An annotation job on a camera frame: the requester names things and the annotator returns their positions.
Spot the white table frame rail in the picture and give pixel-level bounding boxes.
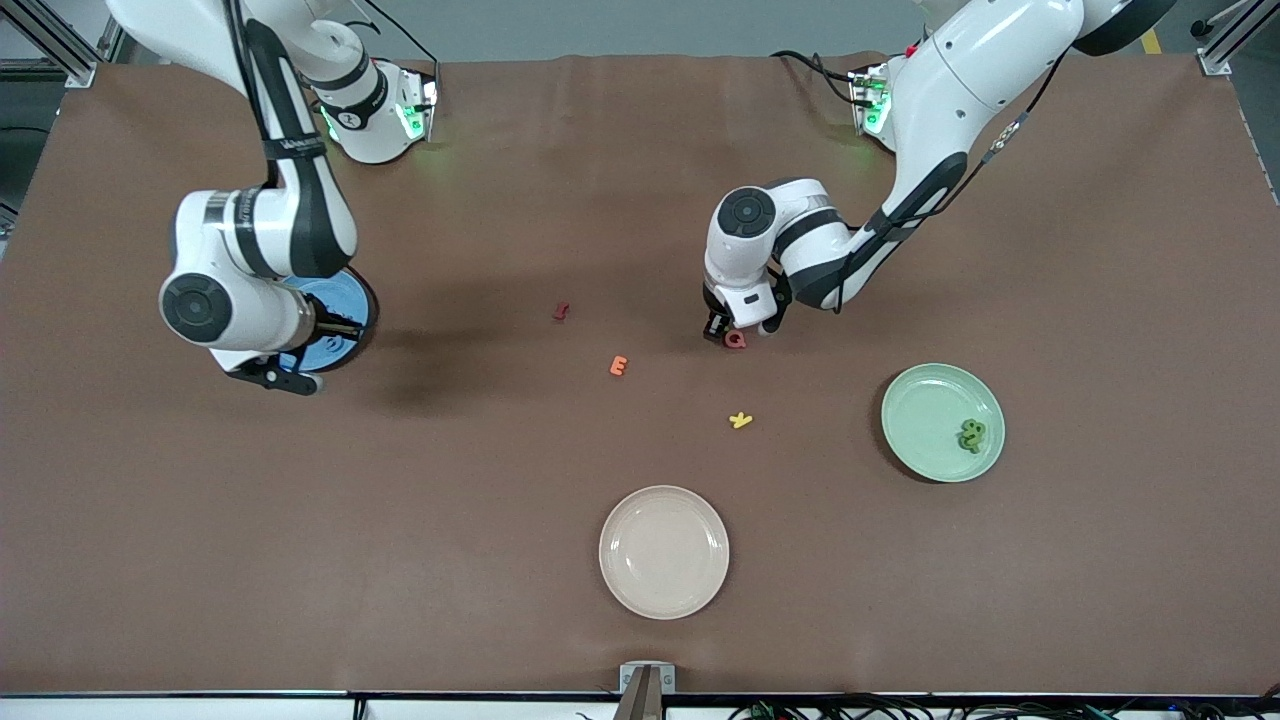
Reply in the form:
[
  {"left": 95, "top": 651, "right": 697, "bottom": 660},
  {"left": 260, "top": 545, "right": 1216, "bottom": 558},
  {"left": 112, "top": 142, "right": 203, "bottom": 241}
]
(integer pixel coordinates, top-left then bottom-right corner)
[{"left": 0, "top": 692, "right": 1280, "bottom": 720}]

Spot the brown table cover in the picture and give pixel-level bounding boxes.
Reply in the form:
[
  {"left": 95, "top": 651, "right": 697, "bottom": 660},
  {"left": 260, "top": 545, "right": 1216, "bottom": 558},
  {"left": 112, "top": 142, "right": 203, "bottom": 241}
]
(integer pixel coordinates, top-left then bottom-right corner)
[{"left": 0, "top": 52, "right": 1280, "bottom": 696}]

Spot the beige plate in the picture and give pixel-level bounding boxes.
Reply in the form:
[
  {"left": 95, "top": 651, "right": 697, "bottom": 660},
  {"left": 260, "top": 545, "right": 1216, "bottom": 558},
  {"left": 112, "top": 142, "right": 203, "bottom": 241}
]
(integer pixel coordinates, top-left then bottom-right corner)
[{"left": 598, "top": 485, "right": 731, "bottom": 621}]

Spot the aluminium frame post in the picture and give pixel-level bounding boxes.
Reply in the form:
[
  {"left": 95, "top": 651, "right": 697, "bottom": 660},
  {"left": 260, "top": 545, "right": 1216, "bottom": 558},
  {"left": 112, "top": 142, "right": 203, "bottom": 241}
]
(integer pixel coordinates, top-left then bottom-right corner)
[
  {"left": 0, "top": 0, "right": 136, "bottom": 89},
  {"left": 1195, "top": 0, "right": 1280, "bottom": 76}
]

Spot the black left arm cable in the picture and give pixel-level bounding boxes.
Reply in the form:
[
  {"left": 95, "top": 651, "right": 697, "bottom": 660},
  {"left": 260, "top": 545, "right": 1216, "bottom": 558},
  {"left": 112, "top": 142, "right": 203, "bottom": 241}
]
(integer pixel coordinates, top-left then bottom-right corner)
[{"left": 830, "top": 60, "right": 1066, "bottom": 316}]

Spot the green plate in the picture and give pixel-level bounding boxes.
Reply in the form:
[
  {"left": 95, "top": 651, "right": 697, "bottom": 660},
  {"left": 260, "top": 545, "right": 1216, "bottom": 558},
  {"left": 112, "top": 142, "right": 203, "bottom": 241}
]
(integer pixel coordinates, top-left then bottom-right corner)
[{"left": 880, "top": 362, "right": 1006, "bottom": 484}]

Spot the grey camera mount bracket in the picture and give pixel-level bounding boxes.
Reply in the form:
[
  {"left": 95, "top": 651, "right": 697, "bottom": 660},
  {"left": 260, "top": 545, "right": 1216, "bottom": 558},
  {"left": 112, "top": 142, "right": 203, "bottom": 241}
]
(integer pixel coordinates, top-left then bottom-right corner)
[{"left": 618, "top": 662, "right": 677, "bottom": 720}]

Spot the black base power cable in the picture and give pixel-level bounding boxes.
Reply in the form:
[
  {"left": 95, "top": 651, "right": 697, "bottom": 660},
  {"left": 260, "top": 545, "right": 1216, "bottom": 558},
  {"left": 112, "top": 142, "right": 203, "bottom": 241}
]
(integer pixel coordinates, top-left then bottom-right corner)
[{"left": 770, "top": 48, "right": 863, "bottom": 109}]

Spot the blue plate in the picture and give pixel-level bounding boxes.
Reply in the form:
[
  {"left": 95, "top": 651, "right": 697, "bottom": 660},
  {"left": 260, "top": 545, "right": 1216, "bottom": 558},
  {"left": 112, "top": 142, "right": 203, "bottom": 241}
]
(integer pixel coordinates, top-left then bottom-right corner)
[{"left": 270, "top": 268, "right": 373, "bottom": 374}]

